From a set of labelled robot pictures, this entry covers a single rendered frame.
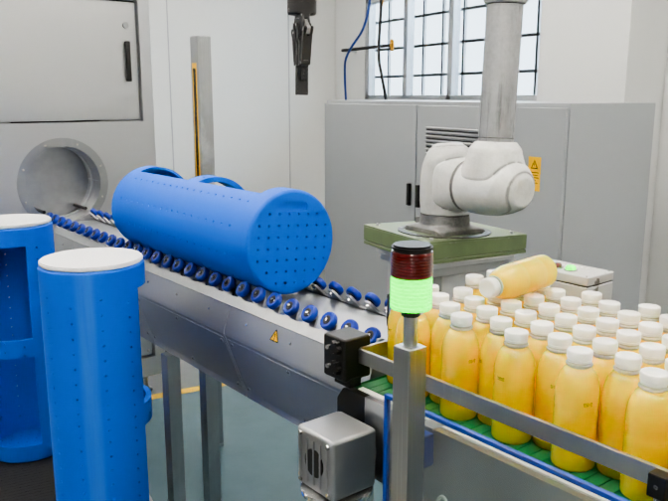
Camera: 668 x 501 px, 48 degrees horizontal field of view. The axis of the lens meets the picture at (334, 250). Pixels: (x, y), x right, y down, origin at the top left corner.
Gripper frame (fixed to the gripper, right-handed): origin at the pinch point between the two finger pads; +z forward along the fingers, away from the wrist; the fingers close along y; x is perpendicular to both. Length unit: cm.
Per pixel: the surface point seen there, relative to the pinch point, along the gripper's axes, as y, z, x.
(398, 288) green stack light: 92, 33, -11
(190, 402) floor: -160, 150, -11
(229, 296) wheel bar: -9, 59, -18
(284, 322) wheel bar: 17, 59, -9
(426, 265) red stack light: 94, 29, -7
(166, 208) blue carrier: -38, 37, -32
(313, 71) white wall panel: -519, -25, 160
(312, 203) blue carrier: -0.8, 32.1, 3.3
